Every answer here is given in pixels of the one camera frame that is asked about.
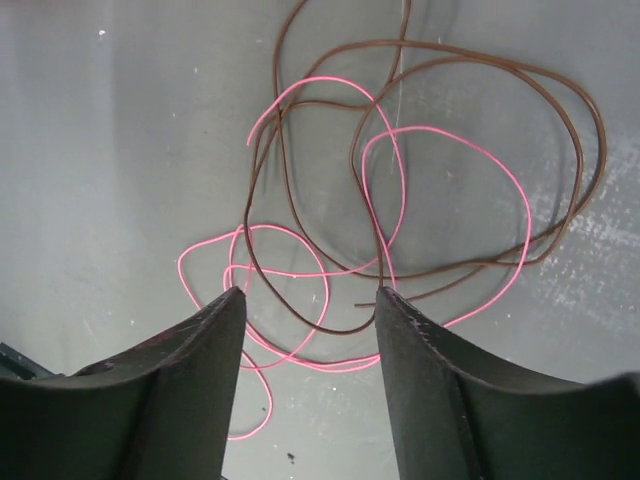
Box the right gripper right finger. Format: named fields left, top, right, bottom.
left=375, top=287, right=639, bottom=479

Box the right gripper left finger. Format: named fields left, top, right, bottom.
left=1, top=288, right=246, bottom=479

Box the brown cable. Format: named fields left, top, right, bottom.
left=242, top=0, right=608, bottom=337

